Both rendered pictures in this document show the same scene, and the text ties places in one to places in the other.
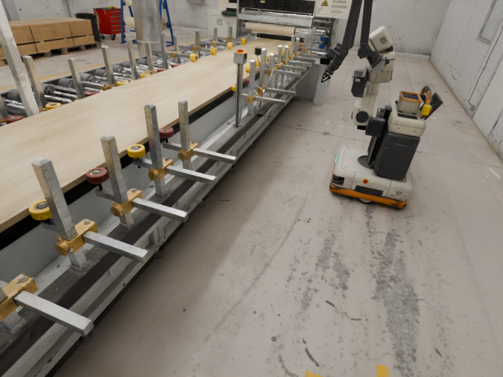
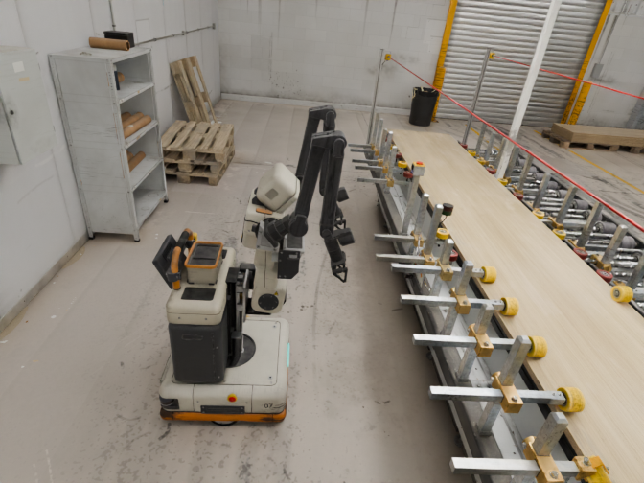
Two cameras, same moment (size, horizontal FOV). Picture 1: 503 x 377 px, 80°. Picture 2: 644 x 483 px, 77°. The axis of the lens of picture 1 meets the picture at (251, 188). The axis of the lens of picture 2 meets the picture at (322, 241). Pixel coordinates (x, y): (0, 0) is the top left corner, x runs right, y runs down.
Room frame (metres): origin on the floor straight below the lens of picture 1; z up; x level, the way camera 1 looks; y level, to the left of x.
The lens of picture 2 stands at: (4.24, -1.34, 2.03)
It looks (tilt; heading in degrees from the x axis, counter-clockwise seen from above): 30 degrees down; 158
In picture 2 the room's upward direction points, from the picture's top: 6 degrees clockwise
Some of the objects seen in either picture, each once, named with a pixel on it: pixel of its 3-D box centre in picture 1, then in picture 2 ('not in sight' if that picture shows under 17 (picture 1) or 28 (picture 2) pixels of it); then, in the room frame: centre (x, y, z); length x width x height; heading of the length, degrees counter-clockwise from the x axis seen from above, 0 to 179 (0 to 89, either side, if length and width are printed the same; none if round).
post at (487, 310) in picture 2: (284, 70); (471, 350); (3.33, -0.25, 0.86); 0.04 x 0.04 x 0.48; 72
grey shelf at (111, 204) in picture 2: not in sight; (120, 143); (0.20, -1.76, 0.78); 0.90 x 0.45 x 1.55; 162
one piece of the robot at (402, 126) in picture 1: (394, 134); (212, 307); (2.48, -1.21, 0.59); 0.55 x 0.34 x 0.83; 163
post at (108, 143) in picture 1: (120, 191); (380, 153); (0.96, 0.52, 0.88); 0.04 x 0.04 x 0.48; 72
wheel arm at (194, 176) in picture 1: (173, 170); (379, 169); (1.21, 0.38, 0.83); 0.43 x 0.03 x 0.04; 72
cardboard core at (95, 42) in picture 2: not in sight; (109, 43); (0.10, -1.73, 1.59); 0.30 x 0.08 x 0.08; 72
